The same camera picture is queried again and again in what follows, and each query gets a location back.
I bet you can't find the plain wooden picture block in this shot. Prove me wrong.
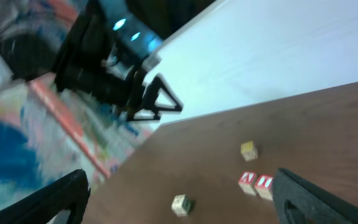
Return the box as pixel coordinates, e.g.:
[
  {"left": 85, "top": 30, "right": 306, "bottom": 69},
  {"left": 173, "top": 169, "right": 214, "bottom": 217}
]
[{"left": 171, "top": 194, "right": 194, "bottom": 217}]

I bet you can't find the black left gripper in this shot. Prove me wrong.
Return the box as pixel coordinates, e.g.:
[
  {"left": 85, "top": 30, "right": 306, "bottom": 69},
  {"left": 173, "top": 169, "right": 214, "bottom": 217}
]
[{"left": 54, "top": 47, "right": 183, "bottom": 122}]

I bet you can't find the red letter A block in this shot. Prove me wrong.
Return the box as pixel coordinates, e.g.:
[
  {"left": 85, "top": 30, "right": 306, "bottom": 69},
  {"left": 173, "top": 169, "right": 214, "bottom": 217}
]
[{"left": 238, "top": 171, "right": 257, "bottom": 196}]

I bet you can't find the yellow top block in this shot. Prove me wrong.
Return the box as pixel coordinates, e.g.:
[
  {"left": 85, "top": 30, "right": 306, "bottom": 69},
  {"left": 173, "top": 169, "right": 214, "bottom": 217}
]
[{"left": 241, "top": 141, "right": 258, "bottom": 162}]

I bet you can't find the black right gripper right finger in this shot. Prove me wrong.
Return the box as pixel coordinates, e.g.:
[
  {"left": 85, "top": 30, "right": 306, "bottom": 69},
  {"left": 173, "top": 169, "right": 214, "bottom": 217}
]
[{"left": 273, "top": 168, "right": 358, "bottom": 224}]

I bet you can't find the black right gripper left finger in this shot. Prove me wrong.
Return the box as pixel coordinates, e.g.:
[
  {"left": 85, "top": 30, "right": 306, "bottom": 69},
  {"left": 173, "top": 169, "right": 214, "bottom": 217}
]
[{"left": 0, "top": 169, "right": 91, "bottom": 224}]

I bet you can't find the colourful play mat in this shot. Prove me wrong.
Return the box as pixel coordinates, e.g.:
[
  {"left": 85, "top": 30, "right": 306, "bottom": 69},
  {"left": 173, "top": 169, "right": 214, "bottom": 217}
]
[{"left": 0, "top": 1, "right": 151, "bottom": 210}]

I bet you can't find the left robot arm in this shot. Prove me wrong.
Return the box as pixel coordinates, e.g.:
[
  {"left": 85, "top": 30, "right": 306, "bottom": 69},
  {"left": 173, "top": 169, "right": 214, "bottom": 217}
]
[{"left": 0, "top": 1, "right": 183, "bottom": 121}]

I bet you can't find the red letter I block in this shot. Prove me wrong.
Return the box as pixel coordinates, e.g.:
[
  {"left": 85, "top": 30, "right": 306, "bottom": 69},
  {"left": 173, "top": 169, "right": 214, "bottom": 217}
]
[{"left": 254, "top": 175, "right": 273, "bottom": 201}]

